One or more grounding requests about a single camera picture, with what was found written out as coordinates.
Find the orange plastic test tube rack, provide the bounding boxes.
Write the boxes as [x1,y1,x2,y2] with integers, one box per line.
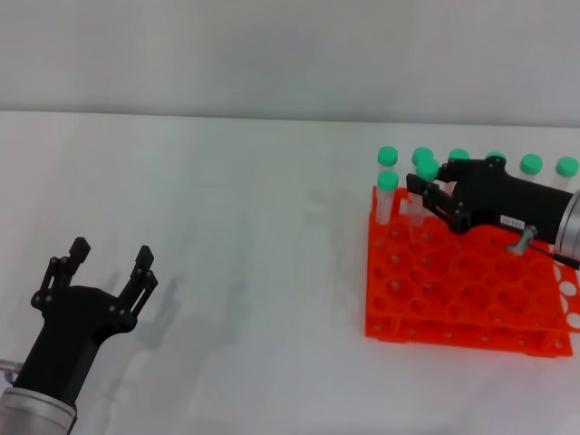
[363,184,580,359]

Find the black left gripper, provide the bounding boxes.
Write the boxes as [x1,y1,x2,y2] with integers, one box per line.
[13,236,160,407]

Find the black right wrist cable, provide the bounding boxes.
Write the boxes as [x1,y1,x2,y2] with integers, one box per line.
[504,225,580,272]

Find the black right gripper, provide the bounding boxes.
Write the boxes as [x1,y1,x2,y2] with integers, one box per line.
[405,155,575,247]

